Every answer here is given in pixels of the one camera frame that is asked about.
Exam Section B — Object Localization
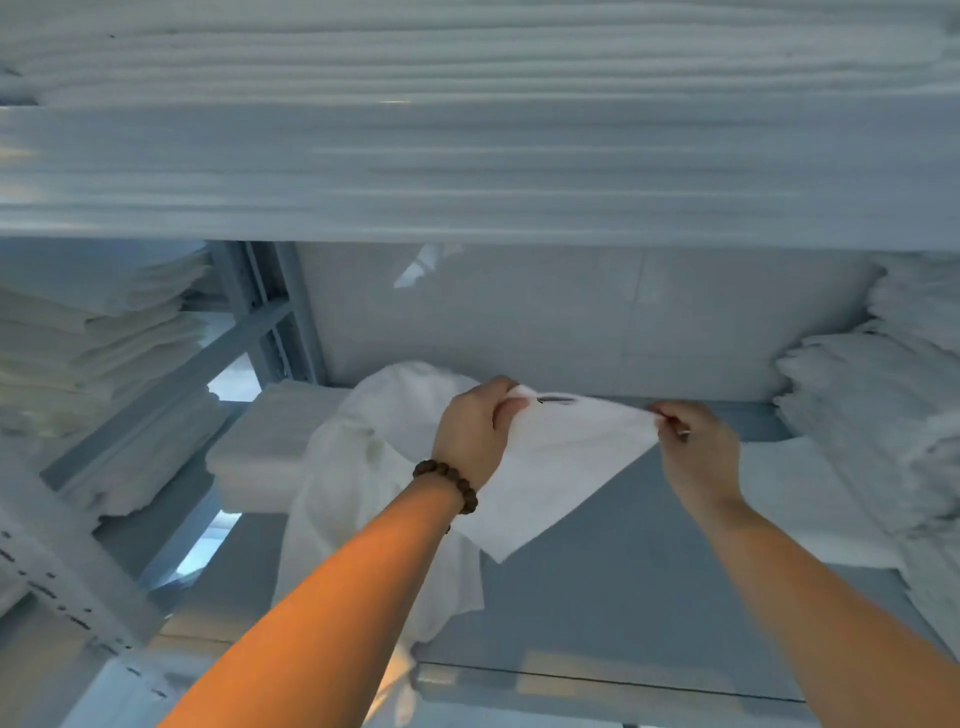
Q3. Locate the brown beaded bracelet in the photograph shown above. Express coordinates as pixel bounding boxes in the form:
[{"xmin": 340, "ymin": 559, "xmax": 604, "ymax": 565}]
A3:
[{"xmin": 411, "ymin": 459, "xmax": 480, "ymax": 535}]

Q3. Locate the tall stack of white towels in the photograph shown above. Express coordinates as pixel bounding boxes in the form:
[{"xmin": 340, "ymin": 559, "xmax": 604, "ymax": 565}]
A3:
[{"xmin": 772, "ymin": 253, "xmax": 960, "ymax": 661}]

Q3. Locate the person's left forearm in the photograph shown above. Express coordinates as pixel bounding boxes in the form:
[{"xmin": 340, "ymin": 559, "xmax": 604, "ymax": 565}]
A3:
[{"xmin": 159, "ymin": 475, "xmax": 465, "ymax": 728}]

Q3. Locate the flat white folded cloth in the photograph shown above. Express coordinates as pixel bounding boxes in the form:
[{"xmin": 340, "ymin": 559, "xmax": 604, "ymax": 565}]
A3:
[{"xmin": 738, "ymin": 438, "xmax": 905, "ymax": 571}]

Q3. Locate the person's left hand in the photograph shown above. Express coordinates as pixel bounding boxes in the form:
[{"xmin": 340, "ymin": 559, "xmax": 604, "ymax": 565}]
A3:
[{"xmin": 431, "ymin": 375, "xmax": 531, "ymax": 493}]

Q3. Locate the person's right hand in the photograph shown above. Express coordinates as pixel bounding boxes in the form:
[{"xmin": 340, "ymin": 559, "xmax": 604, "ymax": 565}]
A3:
[{"xmin": 648, "ymin": 400, "xmax": 744, "ymax": 519}]

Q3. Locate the white cloth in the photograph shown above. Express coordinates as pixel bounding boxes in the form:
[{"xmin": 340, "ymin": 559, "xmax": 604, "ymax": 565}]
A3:
[
  {"xmin": 271, "ymin": 361, "xmax": 665, "ymax": 728},
  {"xmin": 738, "ymin": 438, "xmax": 905, "ymax": 571}
]

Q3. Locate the grey metal shelving rack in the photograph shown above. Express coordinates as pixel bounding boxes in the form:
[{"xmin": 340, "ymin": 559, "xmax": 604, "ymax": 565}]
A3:
[{"xmin": 0, "ymin": 238, "xmax": 960, "ymax": 728}]

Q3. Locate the leaning stack of white towels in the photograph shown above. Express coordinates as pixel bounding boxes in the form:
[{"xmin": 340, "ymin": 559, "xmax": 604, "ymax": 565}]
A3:
[{"xmin": 0, "ymin": 240, "xmax": 234, "ymax": 526}]

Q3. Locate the stack of white folded linens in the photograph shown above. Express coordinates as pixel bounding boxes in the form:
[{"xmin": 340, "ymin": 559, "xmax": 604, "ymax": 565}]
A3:
[{"xmin": 0, "ymin": 0, "xmax": 960, "ymax": 252}]

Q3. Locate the small pile of white towels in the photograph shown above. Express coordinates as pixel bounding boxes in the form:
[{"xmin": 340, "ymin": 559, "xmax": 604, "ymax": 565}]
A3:
[{"xmin": 205, "ymin": 379, "xmax": 354, "ymax": 516}]

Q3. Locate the person's right forearm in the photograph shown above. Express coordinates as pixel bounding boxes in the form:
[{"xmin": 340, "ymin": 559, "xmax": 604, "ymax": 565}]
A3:
[{"xmin": 693, "ymin": 498, "xmax": 960, "ymax": 728}]

